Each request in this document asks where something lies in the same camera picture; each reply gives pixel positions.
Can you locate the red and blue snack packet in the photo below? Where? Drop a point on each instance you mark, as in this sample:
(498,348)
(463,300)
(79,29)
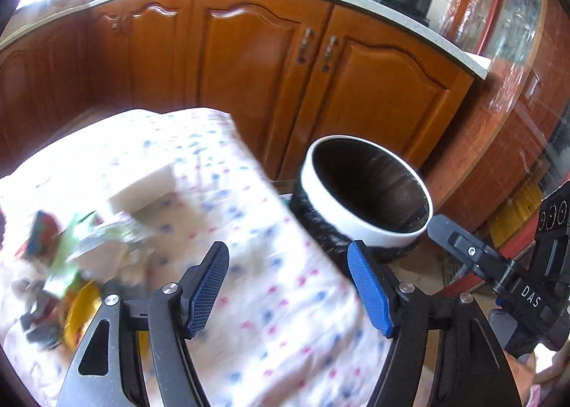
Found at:
(40,233)

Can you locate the wooden framed glass door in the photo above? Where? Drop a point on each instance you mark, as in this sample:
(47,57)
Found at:
(490,122)

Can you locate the dark grey wrapper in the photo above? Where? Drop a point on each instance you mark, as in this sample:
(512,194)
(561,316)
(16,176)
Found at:
(40,322)

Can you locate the white round trash bin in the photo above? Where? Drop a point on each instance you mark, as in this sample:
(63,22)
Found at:
(356,220)

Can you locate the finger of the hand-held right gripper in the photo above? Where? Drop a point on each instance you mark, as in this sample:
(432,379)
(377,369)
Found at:
(463,246)

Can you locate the black trash bag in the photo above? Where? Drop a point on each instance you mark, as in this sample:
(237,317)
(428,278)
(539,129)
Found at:
(318,222)

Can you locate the wooden cabinet door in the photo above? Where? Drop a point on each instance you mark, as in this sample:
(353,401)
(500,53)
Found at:
(249,77)
(378,104)
(44,86)
(142,55)

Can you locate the yellow ribbed object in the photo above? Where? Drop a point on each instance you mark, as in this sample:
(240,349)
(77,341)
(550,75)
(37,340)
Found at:
(512,220)

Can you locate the white dotted tablecloth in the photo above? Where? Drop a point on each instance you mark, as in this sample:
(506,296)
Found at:
(276,300)

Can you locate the white foam block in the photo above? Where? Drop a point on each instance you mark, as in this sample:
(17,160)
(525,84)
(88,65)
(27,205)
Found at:
(142,191)

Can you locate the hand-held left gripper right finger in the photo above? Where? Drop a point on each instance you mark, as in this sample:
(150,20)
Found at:
(369,291)

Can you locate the person's right forearm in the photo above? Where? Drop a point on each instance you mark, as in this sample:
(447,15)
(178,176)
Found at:
(530,378)

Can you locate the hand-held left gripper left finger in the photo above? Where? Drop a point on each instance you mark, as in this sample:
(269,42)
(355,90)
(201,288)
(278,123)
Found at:
(207,295)

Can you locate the white tissue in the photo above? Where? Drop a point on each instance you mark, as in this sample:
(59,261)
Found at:
(107,262)

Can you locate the yellow plastic wrapper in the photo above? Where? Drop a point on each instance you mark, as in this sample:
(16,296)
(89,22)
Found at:
(82,313)

